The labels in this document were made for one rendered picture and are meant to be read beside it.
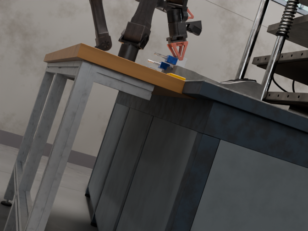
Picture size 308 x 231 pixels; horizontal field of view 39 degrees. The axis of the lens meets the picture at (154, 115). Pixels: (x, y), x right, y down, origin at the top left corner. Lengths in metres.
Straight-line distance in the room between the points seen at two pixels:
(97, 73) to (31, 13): 2.94
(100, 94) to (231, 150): 3.10
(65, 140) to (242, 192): 0.49
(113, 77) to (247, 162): 0.43
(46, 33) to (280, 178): 3.19
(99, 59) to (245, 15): 3.65
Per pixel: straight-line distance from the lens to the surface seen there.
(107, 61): 1.20
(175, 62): 1.80
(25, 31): 4.12
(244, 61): 3.22
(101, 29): 2.09
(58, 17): 4.15
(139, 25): 1.52
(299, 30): 3.04
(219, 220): 1.20
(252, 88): 1.84
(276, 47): 2.88
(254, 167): 1.20
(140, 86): 1.25
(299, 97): 2.50
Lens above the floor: 0.68
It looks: level
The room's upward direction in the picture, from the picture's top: 18 degrees clockwise
